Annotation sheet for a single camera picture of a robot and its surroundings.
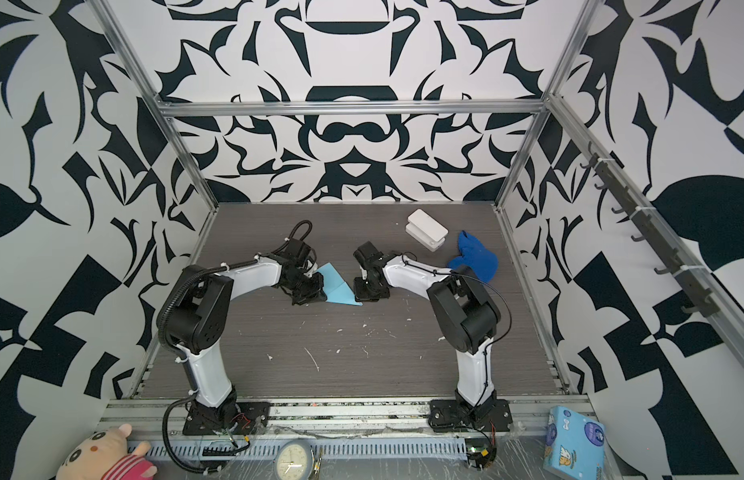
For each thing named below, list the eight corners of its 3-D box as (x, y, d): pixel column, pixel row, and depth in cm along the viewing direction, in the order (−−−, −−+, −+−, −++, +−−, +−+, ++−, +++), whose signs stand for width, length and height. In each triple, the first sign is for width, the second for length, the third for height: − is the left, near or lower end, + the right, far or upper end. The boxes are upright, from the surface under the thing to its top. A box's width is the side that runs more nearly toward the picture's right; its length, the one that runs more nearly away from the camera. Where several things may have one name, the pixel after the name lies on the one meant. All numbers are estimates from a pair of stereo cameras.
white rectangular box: (432, 253, 107) (435, 241, 102) (403, 230, 114) (405, 218, 109) (447, 241, 111) (451, 229, 105) (418, 219, 117) (420, 207, 112)
